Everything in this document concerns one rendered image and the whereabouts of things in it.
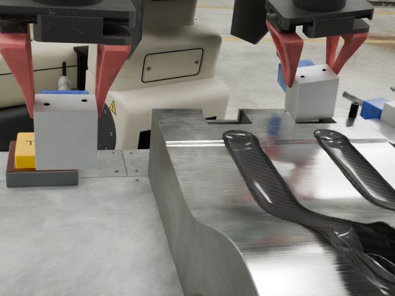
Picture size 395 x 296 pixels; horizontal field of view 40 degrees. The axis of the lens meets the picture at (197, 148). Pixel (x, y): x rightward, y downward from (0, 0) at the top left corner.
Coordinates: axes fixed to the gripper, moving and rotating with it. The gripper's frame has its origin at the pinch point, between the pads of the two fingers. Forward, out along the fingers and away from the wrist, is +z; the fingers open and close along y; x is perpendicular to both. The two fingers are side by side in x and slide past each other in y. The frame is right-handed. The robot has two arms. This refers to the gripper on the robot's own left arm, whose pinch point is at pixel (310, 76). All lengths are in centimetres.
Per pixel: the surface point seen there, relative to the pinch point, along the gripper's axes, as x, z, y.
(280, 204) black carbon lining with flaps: -18.0, 2.1, -10.2
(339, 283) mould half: -33.6, -6.2, -12.9
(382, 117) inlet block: 4.2, 10.8, 13.9
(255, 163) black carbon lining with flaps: -10.9, 2.8, -10.2
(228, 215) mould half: -20.8, -0.4, -15.9
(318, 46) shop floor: 316, 166, 159
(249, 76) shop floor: 244, 143, 77
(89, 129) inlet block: -14.5, -6.6, -26.0
